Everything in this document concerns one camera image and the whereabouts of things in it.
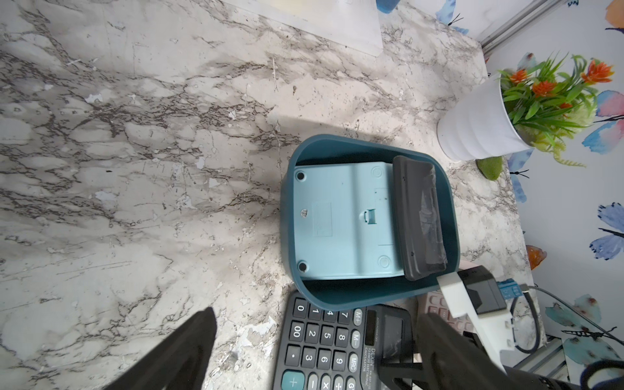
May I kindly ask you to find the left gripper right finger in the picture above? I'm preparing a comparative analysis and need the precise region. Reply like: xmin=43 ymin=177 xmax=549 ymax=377
xmin=416 ymin=314 xmax=510 ymax=389

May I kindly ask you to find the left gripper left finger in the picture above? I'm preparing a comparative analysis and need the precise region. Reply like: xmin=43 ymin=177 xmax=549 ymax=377
xmin=107 ymin=307 xmax=217 ymax=389

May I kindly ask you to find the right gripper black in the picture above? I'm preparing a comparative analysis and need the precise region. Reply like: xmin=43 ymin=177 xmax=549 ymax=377
xmin=377 ymin=331 xmax=488 ymax=390

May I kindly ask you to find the pink calculator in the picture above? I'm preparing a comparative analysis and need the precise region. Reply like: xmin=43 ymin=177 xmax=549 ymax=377
xmin=417 ymin=290 xmax=475 ymax=335

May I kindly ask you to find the black calculator front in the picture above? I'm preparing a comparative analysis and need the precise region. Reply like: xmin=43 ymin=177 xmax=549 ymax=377
xmin=271 ymin=292 xmax=414 ymax=389

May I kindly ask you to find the teal plastic storage box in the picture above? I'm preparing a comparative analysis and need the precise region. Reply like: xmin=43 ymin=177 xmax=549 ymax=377
xmin=280 ymin=135 xmax=460 ymax=310

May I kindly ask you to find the light blue calculator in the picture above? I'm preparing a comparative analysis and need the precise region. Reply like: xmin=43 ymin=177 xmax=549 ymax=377
xmin=292 ymin=162 xmax=404 ymax=280

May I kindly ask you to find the potted orange flower plant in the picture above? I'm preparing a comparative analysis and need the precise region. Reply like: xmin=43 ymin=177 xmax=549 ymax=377
xmin=436 ymin=55 xmax=615 ymax=167

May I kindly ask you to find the white wooden riser shelf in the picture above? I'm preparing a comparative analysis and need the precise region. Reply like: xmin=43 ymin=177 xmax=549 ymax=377
xmin=228 ymin=0 xmax=384 ymax=57

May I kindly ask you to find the blue can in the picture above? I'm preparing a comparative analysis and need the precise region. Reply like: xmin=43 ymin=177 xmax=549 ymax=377
xmin=375 ymin=0 xmax=400 ymax=14

